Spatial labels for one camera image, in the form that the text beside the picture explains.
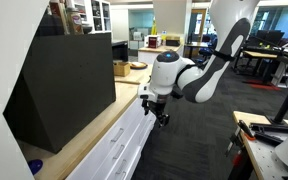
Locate round brown plate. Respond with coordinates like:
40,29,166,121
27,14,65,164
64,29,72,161
130,62,148,70

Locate white shelf unit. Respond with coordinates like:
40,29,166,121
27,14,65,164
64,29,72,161
71,0,112,33

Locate silver drawer handle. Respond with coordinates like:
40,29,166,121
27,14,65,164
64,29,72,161
116,159,127,174
111,128,124,142
113,145,125,159

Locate silver top drawer handle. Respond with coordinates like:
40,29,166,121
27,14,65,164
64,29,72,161
111,128,124,142

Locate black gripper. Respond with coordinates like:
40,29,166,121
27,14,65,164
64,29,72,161
140,95,170,127

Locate wooden stick on counter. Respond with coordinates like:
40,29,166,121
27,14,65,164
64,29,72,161
114,80,141,85

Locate large black box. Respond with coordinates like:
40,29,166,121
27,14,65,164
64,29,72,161
2,32,117,155

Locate white file cabinet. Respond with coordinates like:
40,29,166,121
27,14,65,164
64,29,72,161
65,96,158,180

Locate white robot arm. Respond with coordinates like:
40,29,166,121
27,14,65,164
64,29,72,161
137,0,260,127

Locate red box on counter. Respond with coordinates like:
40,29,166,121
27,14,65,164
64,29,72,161
148,36,158,48

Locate blue round object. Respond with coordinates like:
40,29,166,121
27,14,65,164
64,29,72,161
28,159,43,175

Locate small cardboard box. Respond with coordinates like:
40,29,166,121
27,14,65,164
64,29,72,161
113,62,130,77

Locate black tools on table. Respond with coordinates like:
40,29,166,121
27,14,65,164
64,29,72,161
238,120,288,147

